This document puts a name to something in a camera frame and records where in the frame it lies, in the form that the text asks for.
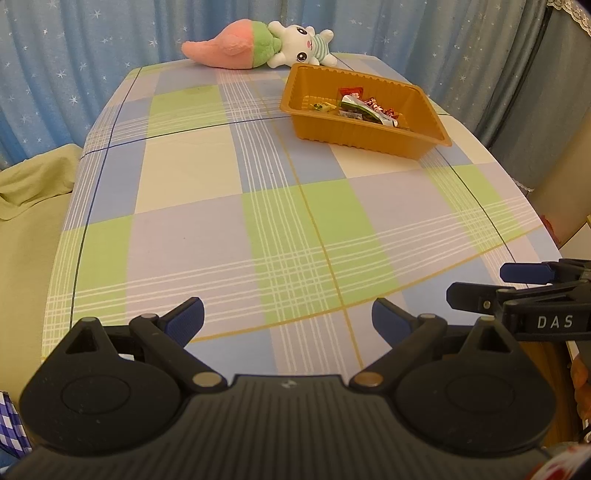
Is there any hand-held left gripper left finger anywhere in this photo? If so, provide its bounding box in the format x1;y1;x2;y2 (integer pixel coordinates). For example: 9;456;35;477
65;296;228;394

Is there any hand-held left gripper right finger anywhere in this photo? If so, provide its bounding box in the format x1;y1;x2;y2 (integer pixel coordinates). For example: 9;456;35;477
349;298;520;389

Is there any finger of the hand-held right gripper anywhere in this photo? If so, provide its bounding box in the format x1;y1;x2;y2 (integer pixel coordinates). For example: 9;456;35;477
446;281;591;315
501;259;591;283

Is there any golden plastic tray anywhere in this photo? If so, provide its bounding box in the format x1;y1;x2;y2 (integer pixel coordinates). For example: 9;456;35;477
280;64;453;161

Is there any long green snack packet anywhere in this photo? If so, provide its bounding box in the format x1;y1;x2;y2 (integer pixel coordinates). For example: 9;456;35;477
341;95;371;116

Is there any checked tablecloth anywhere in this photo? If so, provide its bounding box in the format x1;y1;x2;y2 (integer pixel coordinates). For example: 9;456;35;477
41;53;564;384

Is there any red white patterned cloth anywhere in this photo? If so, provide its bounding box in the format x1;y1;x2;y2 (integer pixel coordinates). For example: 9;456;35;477
529;445;591;480

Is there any yellow-green cloth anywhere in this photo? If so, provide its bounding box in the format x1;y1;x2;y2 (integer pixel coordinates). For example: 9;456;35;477
0;143;84;393

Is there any grey curtain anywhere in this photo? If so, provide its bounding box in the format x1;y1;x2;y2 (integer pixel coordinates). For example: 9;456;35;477
480;0;555;153

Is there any blue white checked cloth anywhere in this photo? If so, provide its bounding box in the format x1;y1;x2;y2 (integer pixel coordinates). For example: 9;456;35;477
0;391;34;459

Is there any rabbit and carrot plush toy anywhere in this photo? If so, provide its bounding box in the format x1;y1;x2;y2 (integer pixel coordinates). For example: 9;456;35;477
181;19;337;71

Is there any blue star-print curtain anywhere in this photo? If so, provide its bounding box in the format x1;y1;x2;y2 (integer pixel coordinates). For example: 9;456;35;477
0;0;550;171

